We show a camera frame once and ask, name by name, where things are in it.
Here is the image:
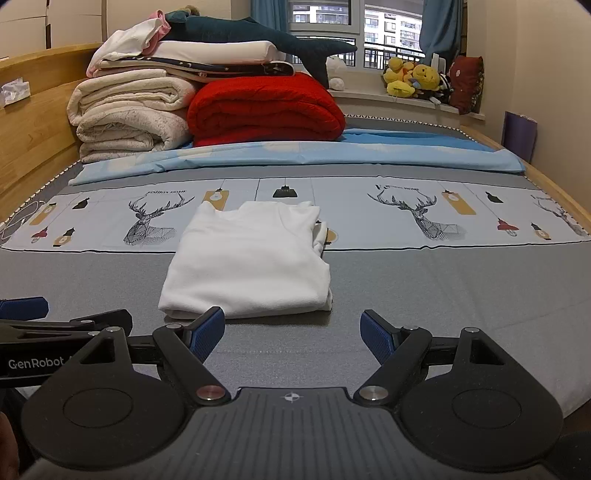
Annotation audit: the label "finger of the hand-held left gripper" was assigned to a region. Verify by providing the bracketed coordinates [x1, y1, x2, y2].
[0, 298, 49, 320]
[0, 309, 134, 341]

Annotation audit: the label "fluffy cream folded blanket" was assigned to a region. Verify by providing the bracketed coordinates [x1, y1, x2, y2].
[76, 105, 191, 163]

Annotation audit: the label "white shirt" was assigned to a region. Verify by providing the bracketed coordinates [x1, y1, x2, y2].
[158, 200, 334, 320]

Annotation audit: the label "window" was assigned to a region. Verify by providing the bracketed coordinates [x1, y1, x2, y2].
[286, 0, 428, 70]

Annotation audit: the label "white and pink clothes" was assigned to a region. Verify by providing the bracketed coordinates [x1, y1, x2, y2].
[87, 10, 171, 77]

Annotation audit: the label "light blue sheet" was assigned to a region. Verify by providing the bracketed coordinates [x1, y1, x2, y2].
[69, 129, 527, 186]

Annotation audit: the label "white roll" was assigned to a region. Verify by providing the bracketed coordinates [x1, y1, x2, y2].
[154, 41, 279, 65]

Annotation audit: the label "purple bag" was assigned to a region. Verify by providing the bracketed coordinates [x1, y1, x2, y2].
[502, 111, 539, 164]

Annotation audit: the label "tissue packet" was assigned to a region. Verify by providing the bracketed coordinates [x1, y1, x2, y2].
[0, 78, 32, 108]

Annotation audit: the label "smooth cream folded blanket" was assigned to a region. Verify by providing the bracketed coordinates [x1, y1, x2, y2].
[67, 76, 199, 126]

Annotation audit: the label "blue curtain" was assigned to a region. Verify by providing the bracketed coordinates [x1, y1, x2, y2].
[419, 0, 465, 70]
[250, 0, 289, 33]

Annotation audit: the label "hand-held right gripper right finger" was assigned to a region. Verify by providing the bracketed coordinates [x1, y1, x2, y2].
[355, 309, 527, 409]

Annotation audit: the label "white wardrobe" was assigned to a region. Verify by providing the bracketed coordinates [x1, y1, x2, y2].
[0, 0, 105, 58]

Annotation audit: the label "yellow plush toy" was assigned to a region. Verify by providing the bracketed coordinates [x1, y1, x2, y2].
[382, 56, 416, 99]
[410, 64, 441, 92]

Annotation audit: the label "white plush toy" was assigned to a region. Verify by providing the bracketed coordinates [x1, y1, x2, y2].
[325, 55, 348, 90]

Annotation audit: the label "striped plush toy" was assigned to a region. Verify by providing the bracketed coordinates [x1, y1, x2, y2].
[434, 71, 452, 104]

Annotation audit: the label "deer print bed sheet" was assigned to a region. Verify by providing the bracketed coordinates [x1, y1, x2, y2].
[0, 175, 591, 254]

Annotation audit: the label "teal shark plush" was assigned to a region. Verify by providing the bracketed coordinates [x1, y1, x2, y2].
[164, 6, 358, 89]

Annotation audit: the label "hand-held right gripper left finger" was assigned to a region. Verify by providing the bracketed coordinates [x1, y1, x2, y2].
[69, 305, 232, 408]

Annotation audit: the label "red folded blanket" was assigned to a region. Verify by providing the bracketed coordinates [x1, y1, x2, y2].
[187, 71, 347, 147]

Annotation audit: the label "wooden bed frame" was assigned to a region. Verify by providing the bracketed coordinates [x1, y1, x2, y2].
[0, 41, 591, 222]

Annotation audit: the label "navy star print quilt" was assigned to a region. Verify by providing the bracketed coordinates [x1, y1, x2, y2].
[99, 54, 296, 85]

